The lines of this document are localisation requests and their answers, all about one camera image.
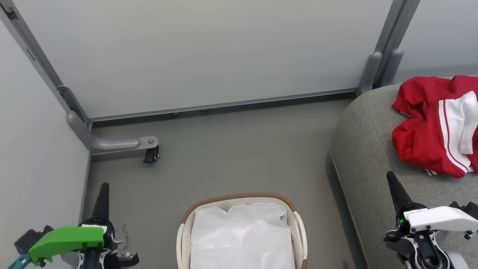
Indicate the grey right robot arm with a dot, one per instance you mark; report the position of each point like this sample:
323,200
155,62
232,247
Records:
459,261

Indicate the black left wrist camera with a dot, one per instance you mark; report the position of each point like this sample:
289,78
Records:
30,237

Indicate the grey sofa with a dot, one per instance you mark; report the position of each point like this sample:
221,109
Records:
368,149

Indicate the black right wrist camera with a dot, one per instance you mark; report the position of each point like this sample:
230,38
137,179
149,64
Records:
465,209

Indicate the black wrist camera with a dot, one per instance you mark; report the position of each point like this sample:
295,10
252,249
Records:
465,209
30,237

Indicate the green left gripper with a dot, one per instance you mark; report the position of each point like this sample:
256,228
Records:
67,239

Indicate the white basket liner bag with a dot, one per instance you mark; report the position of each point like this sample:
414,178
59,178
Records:
241,239

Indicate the red Bulls print garment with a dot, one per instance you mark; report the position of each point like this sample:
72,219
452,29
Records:
416,123

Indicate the grey partition post beside sofa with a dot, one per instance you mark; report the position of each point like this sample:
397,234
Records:
388,48

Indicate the red garment with white stripes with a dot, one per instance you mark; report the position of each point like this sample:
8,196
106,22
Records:
453,130

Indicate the grey partition bottom rail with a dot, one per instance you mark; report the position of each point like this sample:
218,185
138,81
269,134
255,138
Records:
224,104

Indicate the black caster wheel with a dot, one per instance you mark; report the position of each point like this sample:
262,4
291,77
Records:
151,155

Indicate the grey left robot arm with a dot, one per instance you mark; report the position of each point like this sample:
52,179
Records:
69,261

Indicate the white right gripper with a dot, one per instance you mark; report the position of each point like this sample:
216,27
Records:
437,218

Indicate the grey partition corner post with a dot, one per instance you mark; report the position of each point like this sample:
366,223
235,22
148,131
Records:
41,63

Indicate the white basket with woven rim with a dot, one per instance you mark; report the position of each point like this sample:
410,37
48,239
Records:
297,228

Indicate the grey partition foot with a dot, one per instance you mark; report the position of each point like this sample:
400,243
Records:
108,144

